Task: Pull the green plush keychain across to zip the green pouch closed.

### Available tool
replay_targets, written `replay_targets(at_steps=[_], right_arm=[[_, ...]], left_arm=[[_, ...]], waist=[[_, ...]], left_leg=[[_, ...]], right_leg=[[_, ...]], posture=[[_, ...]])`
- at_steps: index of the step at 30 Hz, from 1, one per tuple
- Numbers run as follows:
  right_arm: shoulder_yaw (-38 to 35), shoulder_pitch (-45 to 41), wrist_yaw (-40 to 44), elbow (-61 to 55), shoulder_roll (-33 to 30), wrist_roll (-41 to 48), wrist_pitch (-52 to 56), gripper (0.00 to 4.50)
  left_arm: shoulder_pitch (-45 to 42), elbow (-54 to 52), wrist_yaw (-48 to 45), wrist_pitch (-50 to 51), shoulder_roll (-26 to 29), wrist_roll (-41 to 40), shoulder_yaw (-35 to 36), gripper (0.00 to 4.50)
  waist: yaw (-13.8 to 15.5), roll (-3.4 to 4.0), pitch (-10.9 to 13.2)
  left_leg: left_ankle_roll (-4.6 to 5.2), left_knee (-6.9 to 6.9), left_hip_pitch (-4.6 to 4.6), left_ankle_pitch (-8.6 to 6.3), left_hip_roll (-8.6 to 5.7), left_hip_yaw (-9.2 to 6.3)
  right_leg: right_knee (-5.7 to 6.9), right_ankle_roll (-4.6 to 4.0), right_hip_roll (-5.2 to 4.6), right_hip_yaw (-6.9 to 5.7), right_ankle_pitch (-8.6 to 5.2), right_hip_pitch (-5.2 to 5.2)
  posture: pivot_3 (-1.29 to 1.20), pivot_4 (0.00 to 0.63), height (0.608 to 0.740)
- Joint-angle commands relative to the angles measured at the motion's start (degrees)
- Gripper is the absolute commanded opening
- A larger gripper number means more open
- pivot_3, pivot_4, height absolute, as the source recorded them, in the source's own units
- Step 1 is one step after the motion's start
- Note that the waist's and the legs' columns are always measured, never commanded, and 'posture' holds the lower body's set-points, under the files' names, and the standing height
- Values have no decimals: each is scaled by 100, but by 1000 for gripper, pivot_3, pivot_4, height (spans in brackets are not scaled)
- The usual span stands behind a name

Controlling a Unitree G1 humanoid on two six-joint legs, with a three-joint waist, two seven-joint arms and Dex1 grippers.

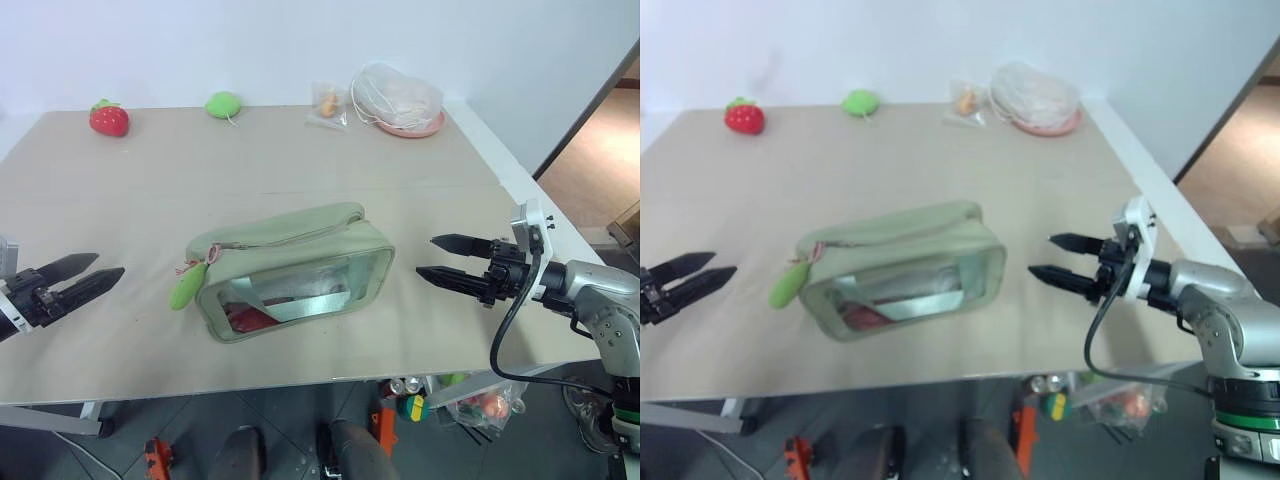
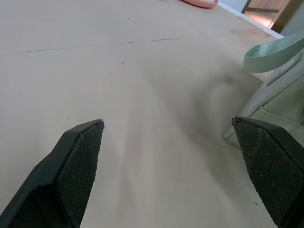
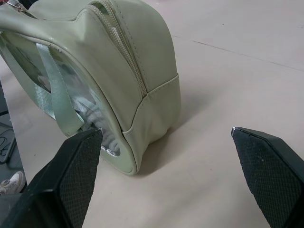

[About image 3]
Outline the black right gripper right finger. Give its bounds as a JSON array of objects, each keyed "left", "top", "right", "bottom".
[{"left": 231, "top": 126, "right": 304, "bottom": 228}]

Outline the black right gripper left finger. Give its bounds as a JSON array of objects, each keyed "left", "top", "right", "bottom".
[{"left": 0, "top": 128, "right": 103, "bottom": 228}]

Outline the pale green zippered pouch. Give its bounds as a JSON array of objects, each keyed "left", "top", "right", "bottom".
[{"left": 0, "top": 0, "right": 182, "bottom": 176}]

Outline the white sneaker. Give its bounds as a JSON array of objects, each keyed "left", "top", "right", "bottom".
[{"left": 0, "top": 171, "right": 26, "bottom": 196}]

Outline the silver zipper pull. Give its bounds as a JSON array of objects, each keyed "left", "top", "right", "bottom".
[{"left": 6, "top": 0, "right": 29, "bottom": 12}]

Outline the black cable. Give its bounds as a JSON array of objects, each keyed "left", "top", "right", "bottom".
[{"left": 0, "top": 135, "right": 14, "bottom": 157}]

